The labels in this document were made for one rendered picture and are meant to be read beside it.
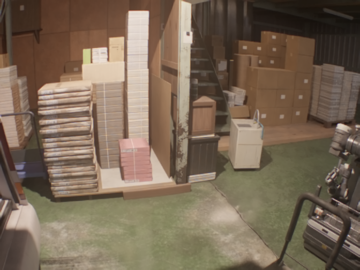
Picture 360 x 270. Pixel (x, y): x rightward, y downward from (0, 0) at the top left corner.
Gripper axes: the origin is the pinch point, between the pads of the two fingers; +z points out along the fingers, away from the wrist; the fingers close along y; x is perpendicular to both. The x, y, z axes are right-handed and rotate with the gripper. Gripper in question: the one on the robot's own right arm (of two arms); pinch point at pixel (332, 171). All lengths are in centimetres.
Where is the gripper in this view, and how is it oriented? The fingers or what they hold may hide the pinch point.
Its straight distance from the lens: 214.6
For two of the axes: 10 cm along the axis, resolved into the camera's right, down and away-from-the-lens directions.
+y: -7.8, 6.2, -1.0
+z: -4.5, -6.8, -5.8
